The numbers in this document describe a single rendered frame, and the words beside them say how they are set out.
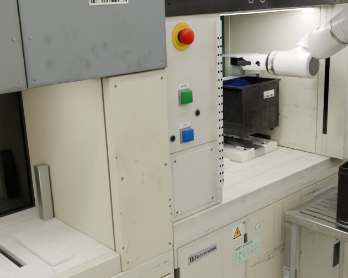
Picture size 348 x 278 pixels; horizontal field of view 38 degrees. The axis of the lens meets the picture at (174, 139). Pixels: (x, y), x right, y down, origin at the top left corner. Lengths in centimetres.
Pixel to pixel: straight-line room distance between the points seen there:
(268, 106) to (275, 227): 45
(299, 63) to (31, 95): 83
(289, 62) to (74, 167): 78
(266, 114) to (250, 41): 32
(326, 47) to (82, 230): 86
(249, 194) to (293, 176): 22
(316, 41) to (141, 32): 60
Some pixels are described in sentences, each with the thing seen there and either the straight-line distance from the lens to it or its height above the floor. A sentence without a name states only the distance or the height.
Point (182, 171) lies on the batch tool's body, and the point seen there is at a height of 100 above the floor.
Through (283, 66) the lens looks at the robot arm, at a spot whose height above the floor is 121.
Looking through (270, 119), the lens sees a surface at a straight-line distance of 191.
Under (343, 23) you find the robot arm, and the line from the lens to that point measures 148.
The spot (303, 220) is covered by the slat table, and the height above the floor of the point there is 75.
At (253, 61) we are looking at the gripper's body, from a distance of 179.
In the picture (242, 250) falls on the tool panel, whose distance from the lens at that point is 160.
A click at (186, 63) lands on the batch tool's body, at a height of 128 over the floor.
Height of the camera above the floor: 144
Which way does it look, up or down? 16 degrees down
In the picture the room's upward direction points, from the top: 2 degrees counter-clockwise
